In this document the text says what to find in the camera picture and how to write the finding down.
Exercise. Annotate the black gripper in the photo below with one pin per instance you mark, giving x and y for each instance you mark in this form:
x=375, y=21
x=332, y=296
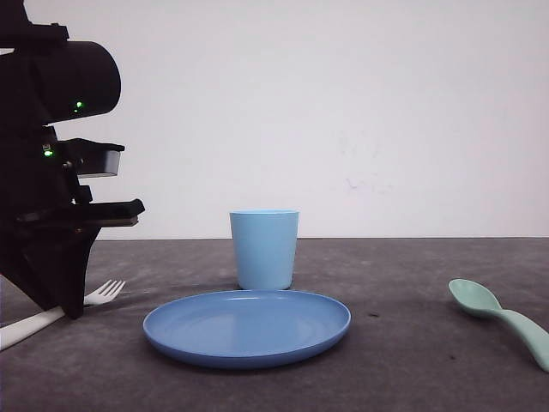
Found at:
x=49, y=221

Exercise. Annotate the white plastic fork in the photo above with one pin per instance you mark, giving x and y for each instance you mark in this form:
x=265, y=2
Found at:
x=23, y=329

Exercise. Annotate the light blue plastic cup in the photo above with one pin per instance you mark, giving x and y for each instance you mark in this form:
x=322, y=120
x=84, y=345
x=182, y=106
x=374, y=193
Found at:
x=264, y=243

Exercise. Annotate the mint green plastic spoon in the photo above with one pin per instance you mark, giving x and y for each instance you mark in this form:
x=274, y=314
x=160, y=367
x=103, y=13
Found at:
x=478, y=301

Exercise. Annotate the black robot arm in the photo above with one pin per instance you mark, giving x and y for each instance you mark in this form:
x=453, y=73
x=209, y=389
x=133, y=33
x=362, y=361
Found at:
x=47, y=78

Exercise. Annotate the blue plastic plate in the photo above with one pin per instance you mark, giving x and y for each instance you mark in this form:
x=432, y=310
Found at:
x=247, y=329

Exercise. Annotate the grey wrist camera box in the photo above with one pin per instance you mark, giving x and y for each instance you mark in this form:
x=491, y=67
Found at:
x=91, y=159

